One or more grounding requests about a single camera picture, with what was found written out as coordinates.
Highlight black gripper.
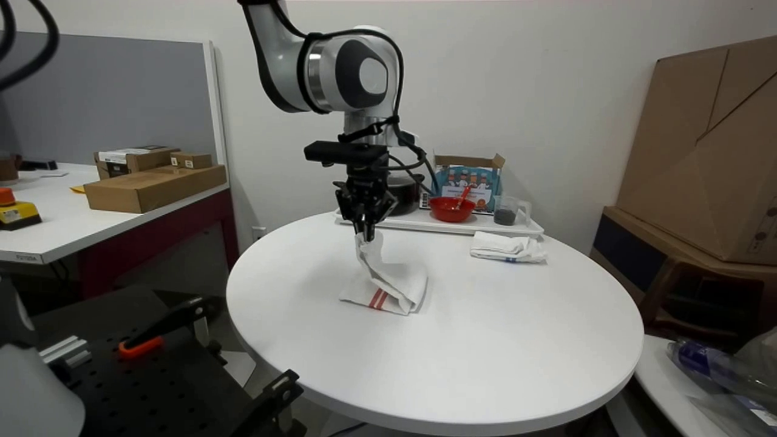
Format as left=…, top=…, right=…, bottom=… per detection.
left=336, top=166, right=396, bottom=240

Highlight white towel with red stripes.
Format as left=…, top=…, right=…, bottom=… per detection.
left=339, top=234, right=428, bottom=315

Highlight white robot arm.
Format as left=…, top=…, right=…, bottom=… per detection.
left=239, top=0, right=403, bottom=243

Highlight black cooking pot with lid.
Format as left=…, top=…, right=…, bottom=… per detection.
left=389, top=178, right=422, bottom=216

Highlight red bowl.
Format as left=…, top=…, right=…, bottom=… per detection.
left=429, top=196, right=475, bottom=223

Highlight round white table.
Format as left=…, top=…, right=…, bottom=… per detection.
left=226, top=213, right=644, bottom=437

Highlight colourful cardboard box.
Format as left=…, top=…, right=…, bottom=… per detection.
left=434, top=156, right=504, bottom=213

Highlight small folded white cloth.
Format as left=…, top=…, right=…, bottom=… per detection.
left=470, top=234, right=547, bottom=264

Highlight small grey cup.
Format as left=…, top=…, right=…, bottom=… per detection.
left=492, top=210, right=518, bottom=227

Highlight white rectangular tray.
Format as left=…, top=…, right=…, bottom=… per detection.
left=382, top=210, right=543, bottom=235

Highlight flat brown cardboard box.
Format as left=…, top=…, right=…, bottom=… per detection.
left=84, top=166, right=226, bottom=213

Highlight small open cardboard box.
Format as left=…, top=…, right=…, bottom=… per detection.
left=94, top=145, right=214, bottom=181

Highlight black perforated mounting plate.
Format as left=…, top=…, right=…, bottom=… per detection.
left=35, top=288, right=305, bottom=437

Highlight white desk with red side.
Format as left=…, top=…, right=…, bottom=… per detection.
left=0, top=162, right=239, bottom=296

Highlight dark wooden side table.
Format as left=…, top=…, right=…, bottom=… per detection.
left=589, top=207, right=777, bottom=347

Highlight large brown cardboard sheet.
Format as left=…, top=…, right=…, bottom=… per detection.
left=616, top=37, right=777, bottom=264

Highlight yellow and black device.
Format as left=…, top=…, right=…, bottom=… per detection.
left=0, top=201, right=42, bottom=230

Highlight clear plastic bag with items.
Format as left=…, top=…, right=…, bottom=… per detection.
left=668, top=328, right=777, bottom=437

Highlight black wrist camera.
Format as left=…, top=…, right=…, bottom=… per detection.
left=303, top=141, right=387, bottom=166

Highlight black clamp with orange handle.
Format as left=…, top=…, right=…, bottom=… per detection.
left=117, top=296, right=223, bottom=360

